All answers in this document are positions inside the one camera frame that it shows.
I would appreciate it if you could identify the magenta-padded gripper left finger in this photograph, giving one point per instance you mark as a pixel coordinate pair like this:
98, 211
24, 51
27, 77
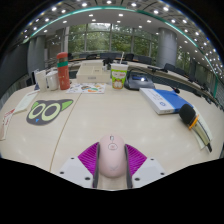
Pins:
75, 171

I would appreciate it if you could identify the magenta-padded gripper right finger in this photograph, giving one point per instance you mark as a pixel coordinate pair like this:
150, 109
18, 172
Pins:
148, 171

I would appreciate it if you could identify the pink computer mouse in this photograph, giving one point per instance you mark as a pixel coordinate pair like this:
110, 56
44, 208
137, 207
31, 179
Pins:
112, 156

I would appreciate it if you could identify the cat-face mouse pad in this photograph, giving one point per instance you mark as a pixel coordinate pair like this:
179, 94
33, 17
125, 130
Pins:
46, 112

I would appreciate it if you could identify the black handheld microphone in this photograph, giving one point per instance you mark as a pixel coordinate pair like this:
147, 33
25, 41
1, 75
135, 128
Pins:
187, 114

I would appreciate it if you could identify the blue and white box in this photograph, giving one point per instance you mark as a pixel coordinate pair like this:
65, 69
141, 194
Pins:
158, 101

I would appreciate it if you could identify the colourful sticker sheet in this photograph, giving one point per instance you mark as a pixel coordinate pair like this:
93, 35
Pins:
86, 88

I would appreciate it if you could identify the red and white leaflet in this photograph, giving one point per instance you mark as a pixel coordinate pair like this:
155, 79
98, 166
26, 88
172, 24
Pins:
6, 123

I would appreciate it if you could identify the white printed paper sheet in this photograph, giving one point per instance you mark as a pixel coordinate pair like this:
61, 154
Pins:
26, 101

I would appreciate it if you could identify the black conference microphone unit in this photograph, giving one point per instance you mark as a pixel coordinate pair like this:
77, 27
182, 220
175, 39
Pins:
138, 81

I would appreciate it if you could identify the white lidded ceramic mug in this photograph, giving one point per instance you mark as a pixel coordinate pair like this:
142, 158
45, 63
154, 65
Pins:
52, 81

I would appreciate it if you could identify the white ribbed paper cup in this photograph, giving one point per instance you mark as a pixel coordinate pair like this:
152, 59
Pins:
41, 81

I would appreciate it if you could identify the red bottle with green band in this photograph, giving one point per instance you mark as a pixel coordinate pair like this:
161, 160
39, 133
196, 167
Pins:
63, 75

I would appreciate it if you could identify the green-printed paper drink cup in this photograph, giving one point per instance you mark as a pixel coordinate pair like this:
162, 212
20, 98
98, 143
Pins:
119, 77

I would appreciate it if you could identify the beige cardboard box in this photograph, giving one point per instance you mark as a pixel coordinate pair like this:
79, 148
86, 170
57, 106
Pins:
93, 74

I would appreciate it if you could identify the dark office chairs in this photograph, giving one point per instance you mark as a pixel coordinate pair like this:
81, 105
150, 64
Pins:
145, 60

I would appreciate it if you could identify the ceiling lights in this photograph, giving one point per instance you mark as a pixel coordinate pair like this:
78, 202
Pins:
84, 4

